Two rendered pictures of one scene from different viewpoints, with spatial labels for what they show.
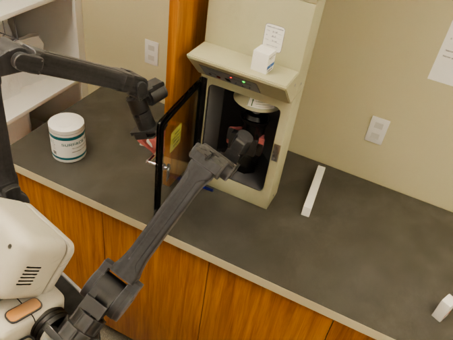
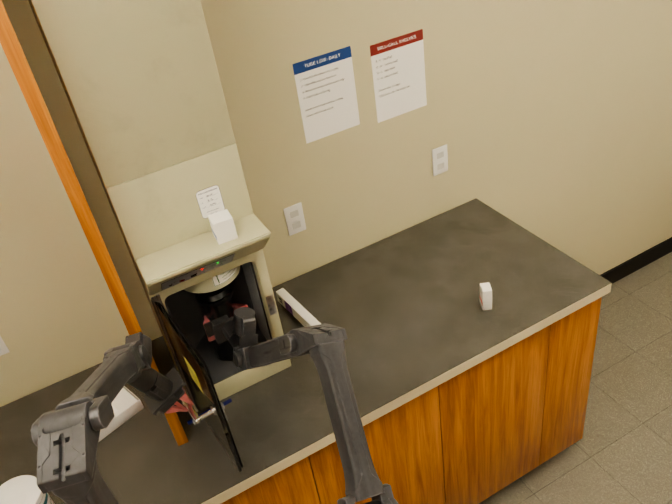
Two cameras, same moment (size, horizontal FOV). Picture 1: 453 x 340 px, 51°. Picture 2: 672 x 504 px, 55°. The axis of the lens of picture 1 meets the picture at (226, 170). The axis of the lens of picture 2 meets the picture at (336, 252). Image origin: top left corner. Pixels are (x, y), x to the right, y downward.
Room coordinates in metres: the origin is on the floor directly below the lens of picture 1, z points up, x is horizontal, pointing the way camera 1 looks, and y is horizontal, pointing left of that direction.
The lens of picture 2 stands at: (0.11, 0.68, 2.37)
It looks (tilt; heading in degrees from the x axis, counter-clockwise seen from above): 35 degrees down; 317
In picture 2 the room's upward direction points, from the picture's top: 10 degrees counter-clockwise
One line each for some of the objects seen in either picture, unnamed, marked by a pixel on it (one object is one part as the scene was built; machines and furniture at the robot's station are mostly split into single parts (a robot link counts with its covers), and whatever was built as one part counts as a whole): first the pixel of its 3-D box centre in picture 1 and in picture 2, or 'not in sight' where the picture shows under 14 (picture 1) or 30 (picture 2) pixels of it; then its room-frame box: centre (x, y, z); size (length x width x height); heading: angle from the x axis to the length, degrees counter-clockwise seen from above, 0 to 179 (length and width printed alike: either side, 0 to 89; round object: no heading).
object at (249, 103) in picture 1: (259, 92); (206, 265); (1.43, -0.07, 1.34); 0.18 x 0.18 x 0.05
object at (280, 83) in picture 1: (240, 77); (208, 261); (1.29, 0.00, 1.46); 0.32 x 0.12 x 0.10; 70
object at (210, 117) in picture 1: (251, 123); (210, 304); (1.46, -0.06, 1.19); 0.26 x 0.24 x 0.35; 70
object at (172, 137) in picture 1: (177, 150); (198, 387); (1.23, 0.17, 1.19); 0.30 x 0.01 x 0.40; 165
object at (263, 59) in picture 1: (263, 59); (222, 226); (1.27, -0.06, 1.54); 0.05 x 0.05 x 0.06; 66
